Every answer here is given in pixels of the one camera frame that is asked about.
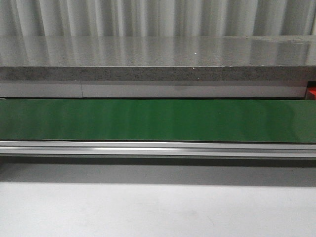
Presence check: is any grey stone counter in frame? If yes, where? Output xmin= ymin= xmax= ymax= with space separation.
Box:
xmin=0 ymin=36 xmax=316 ymax=99

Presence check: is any red box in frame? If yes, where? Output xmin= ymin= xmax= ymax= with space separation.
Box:
xmin=305 ymin=86 xmax=316 ymax=100

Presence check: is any white pleated curtain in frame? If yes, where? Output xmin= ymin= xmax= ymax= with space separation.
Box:
xmin=0 ymin=0 xmax=316 ymax=37

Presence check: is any aluminium conveyor frame rail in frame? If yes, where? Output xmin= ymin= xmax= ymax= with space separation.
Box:
xmin=0 ymin=141 xmax=316 ymax=159

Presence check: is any green conveyor belt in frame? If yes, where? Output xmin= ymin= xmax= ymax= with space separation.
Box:
xmin=0 ymin=99 xmax=316 ymax=143

